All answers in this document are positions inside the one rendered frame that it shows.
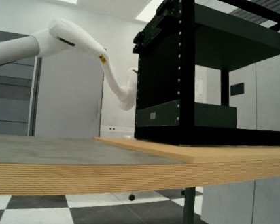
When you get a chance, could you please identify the tan flat board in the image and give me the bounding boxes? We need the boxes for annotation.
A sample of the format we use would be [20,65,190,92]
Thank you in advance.
[92,137,280,164]

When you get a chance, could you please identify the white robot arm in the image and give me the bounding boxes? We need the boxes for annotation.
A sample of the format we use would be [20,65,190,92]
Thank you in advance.
[0,18,138,111]

